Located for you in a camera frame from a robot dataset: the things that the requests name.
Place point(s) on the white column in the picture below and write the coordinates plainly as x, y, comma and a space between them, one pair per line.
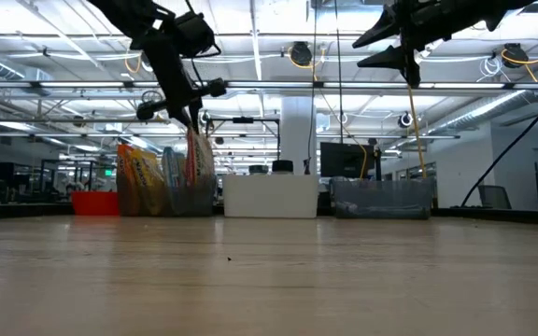
296, 140

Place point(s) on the black frame stand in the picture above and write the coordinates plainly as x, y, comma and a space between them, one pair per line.
242, 120

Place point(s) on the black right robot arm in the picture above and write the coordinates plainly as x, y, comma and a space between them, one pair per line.
484, 9

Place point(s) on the grey office chair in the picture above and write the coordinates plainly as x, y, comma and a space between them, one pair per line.
493, 196

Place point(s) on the white plastic tray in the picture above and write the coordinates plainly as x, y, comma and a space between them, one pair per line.
271, 196

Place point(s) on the green yellow ramen pack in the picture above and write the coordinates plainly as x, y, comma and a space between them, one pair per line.
200, 158

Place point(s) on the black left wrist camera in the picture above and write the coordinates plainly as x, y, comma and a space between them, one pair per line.
194, 32

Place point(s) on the red bowl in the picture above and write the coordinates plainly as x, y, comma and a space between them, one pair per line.
95, 204

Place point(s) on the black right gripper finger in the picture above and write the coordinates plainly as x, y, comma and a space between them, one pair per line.
383, 58
376, 32

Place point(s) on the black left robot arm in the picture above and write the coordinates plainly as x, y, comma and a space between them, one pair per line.
119, 14

